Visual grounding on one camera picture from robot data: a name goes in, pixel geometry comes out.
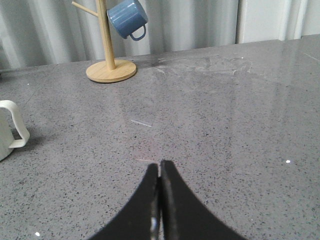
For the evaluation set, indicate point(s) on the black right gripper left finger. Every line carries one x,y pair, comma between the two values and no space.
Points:
139,219

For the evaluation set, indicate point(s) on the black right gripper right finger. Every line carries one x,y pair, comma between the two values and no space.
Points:
183,214

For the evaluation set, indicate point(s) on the white HOME mug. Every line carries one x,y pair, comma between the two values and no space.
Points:
7,141

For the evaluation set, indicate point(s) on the wooden mug tree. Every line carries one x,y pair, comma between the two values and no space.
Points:
110,70

